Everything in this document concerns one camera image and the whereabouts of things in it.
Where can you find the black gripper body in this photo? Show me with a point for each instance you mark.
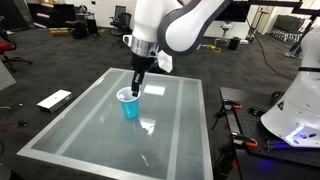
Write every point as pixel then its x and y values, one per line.
pixel 141 62

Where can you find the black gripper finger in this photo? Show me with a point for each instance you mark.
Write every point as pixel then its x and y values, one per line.
pixel 135 85
pixel 141 77

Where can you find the red Expo marker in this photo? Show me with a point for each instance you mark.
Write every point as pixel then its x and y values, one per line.
pixel 125 98

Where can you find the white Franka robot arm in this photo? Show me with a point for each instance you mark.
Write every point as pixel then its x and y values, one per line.
pixel 186 23

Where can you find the black computer case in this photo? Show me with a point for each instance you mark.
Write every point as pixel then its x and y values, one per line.
pixel 154 69

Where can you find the blue plastic cup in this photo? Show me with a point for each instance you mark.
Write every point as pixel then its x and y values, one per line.
pixel 130 108

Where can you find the black office chair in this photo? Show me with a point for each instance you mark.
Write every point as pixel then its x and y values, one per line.
pixel 121 23
pixel 119 10

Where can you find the dark desk with clutter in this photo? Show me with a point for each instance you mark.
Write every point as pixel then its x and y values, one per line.
pixel 83 28

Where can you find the grey bin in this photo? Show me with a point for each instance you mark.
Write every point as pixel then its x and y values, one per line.
pixel 220 42

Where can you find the flat white box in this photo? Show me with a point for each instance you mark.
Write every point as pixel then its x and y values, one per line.
pixel 55 100

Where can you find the yellow wooden pallet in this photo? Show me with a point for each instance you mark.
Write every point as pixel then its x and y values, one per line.
pixel 60 32

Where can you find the black shelf unit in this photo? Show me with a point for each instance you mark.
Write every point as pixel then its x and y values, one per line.
pixel 63 13

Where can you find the black orange bar clamp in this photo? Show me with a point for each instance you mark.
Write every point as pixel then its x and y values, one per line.
pixel 245 140
pixel 230 104

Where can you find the black waste bin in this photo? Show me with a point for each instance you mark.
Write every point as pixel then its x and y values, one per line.
pixel 234 43

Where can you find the black monitor screen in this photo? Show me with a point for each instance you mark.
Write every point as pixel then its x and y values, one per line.
pixel 238 13

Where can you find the small black floor device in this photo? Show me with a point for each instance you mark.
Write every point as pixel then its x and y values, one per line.
pixel 22 123

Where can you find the light grey panel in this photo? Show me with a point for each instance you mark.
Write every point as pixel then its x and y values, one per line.
pixel 5 78

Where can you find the red office chair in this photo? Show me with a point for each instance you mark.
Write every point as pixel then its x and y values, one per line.
pixel 4 46

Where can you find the black perforated mounting table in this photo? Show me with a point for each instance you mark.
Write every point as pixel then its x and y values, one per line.
pixel 253 163

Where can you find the row of stacked black chairs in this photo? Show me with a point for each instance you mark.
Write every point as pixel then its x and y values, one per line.
pixel 286 26

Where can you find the person in dark clothes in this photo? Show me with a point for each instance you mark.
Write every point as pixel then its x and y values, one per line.
pixel 295 49

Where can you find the white monitor pedestal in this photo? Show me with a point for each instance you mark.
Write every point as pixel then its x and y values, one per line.
pixel 226 29

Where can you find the black overhead frame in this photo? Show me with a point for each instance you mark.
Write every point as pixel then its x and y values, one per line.
pixel 283 3

